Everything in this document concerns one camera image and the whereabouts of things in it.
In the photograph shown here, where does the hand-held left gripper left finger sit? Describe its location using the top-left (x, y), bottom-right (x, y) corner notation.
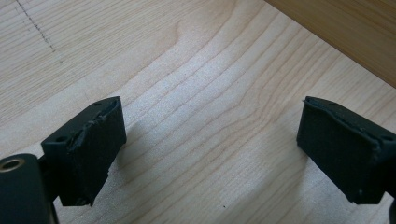
top-left (40, 95), bottom-right (128, 207)

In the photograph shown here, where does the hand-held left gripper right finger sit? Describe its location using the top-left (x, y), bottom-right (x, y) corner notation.
top-left (295, 95), bottom-right (396, 205)

